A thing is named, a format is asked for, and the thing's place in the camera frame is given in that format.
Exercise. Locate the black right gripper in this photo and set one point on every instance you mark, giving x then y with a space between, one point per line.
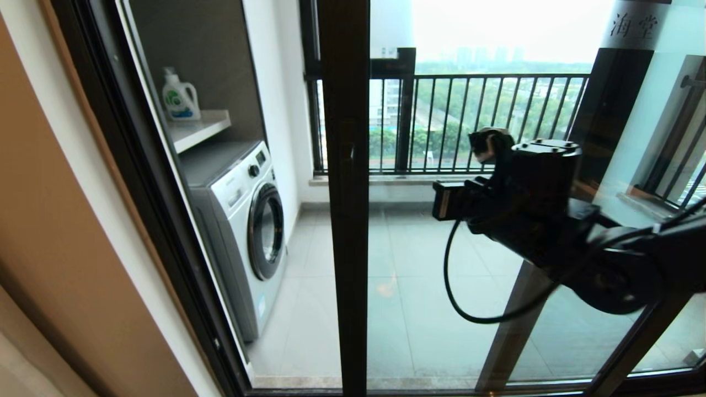
540 198

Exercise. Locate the dark brown glass sliding door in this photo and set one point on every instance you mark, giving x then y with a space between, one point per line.
345 82

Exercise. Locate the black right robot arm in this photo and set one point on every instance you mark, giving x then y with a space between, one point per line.
651 264

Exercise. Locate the grey stone window sill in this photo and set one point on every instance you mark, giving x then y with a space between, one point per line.
408 179

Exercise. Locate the black balcony railing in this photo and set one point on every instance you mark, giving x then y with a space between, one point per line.
441 105

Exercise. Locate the white front-load washing machine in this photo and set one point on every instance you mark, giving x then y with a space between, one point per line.
237 231

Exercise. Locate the white shelf board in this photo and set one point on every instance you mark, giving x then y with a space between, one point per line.
198 131

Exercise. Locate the dark brown cabinet niche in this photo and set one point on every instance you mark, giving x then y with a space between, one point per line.
204 49

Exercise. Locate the white detergent bottle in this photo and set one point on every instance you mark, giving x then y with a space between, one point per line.
179 99

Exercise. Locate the white curtain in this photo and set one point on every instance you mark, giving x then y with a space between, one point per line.
27 364

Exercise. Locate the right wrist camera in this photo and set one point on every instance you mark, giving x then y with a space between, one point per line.
488 144

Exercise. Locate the dark balcony window frame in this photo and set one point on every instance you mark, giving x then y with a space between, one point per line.
405 110

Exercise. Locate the brown sliding door frame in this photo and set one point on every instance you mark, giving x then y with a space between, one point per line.
515 336

